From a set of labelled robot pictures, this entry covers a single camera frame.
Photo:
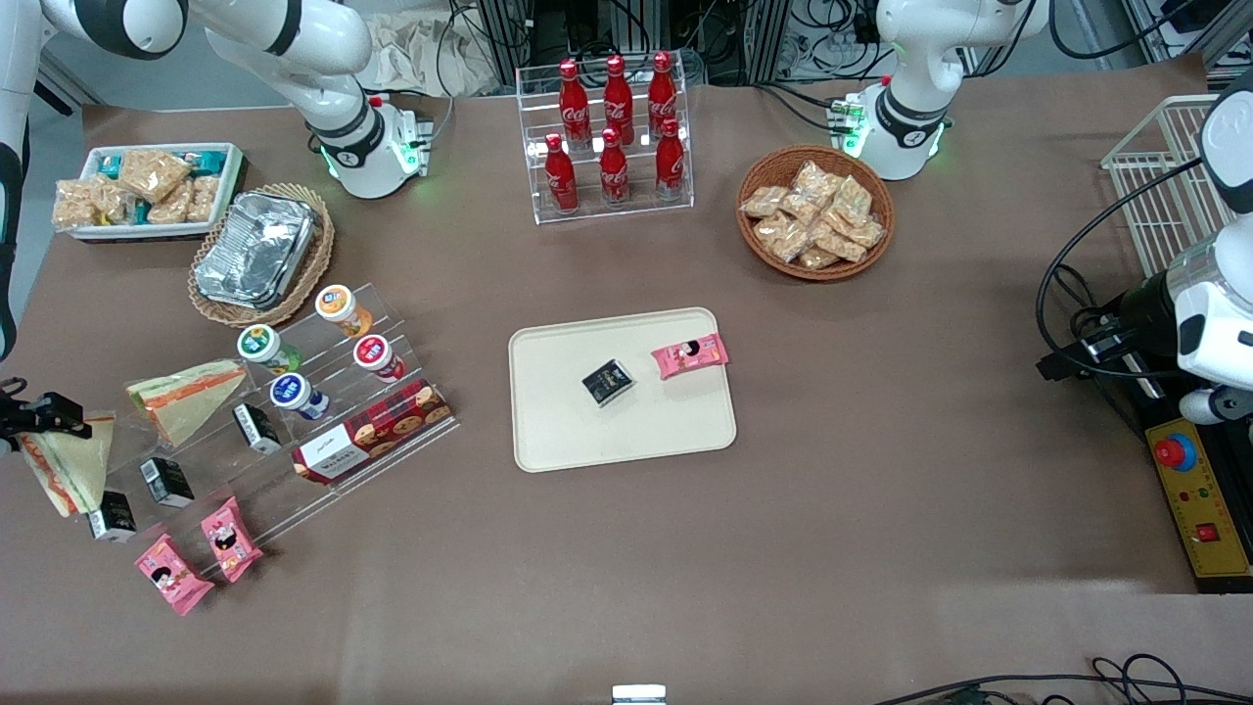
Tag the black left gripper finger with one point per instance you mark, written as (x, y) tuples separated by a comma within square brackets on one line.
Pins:
[(1072, 366), (1101, 343)]

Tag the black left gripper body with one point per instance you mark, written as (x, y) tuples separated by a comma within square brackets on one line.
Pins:
[(1141, 308)]

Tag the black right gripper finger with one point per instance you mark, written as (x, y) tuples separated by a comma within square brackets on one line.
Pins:
[(61, 403), (70, 429)]

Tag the triangle sandwich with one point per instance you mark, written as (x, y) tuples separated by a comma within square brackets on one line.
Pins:
[(78, 470), (186, 397)]

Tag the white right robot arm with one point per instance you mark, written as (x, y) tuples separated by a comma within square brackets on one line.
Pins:
[(323, 78)]

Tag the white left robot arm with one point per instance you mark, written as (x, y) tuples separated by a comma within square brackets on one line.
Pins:
[(915, 98)]

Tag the beige plastic tray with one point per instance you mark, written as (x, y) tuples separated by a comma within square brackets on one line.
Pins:
[(587, 431)]

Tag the small black carton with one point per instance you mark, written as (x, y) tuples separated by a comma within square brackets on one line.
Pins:
[(256, 429), (113, 516), (166, 483)]

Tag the pink snack pack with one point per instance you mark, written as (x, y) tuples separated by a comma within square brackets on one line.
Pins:
[(690, 355), (231, 540), (172, 576)]

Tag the yellow emergency stop box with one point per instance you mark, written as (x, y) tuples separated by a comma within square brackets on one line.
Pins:
[(1199, 499)]

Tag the clear bag of rice crackers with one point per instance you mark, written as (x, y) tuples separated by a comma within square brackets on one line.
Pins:
[(88, 201), (155, 172), (204, 198), (171, 206)]

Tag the green lid cup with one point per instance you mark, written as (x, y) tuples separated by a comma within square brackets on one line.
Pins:
[(262, 345)]

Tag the blue lid cup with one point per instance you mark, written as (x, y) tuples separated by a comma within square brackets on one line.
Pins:
[(294, 394)]

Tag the stacked foil containers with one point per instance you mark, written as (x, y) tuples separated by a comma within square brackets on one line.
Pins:
[(255, 250)]

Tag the clear acrylic stepped display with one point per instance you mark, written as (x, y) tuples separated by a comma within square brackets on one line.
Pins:
[(323, 509)]

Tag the white rectangular snack bin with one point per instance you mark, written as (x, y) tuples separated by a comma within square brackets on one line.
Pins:
[(227, 166)]

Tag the oval wicker basket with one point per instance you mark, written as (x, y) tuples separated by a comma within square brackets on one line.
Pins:
[(318, 255)]

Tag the orange lid cup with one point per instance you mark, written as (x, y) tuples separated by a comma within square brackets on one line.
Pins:
[(343, 308)]

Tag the red plaid cookie box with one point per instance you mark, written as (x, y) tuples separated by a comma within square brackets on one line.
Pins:
[(377, 431)]

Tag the red lid cup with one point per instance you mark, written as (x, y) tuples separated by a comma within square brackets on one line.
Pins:
[(377, 355)]

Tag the round brown wicker basket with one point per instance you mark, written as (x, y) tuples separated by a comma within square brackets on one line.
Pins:
[(759, 162)]

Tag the red cola bottle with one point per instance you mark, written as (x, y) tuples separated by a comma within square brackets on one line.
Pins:
[(561, 178), (614, 171), (574, 103), (662, 93), (671, 162), (618, 98)]

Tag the black box with gold print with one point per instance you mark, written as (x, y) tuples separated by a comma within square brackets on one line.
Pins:
[(608, 383)]

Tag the metal equipment rack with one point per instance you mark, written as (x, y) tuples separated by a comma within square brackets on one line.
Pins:
[(744, 34)]

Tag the crumpled beige cloth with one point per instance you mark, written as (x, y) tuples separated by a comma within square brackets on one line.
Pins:
[(421, 54)]

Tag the clear acrylic bottle rack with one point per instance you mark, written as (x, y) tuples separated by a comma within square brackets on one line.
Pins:
[(529, 127)]

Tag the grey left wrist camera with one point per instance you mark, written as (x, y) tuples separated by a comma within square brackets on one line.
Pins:
[(1219, 404)]

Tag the silver metal bracket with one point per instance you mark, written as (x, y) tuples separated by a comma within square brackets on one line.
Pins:
[(638, 694)]

